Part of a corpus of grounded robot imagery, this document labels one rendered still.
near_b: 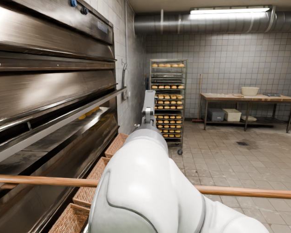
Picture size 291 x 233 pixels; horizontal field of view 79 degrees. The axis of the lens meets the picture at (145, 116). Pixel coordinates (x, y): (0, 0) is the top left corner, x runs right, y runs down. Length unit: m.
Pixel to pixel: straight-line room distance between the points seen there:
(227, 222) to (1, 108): 0.76
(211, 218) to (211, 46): 5.53
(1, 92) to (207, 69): 5.28
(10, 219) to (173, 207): 0.84
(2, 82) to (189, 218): 0.79
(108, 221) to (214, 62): 5.61
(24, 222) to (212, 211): 0.87
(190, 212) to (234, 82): 5.73
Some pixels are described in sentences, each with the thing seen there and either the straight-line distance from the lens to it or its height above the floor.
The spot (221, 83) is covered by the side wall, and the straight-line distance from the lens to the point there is 5.81.
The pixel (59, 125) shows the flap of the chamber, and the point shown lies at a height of 1.41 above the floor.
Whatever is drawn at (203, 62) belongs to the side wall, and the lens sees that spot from 5.65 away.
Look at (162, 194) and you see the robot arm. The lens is 0.20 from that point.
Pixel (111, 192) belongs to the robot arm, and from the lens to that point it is 0.19.
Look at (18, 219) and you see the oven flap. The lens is 1.01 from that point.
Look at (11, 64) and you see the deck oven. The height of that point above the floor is 1.65.
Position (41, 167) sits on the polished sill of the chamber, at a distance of 1.03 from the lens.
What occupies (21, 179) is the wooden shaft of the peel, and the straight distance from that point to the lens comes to 0.92.
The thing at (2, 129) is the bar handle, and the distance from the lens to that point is 0.70.
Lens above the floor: 1.64
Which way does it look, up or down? 15 degrees down
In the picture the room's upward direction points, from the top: straight up
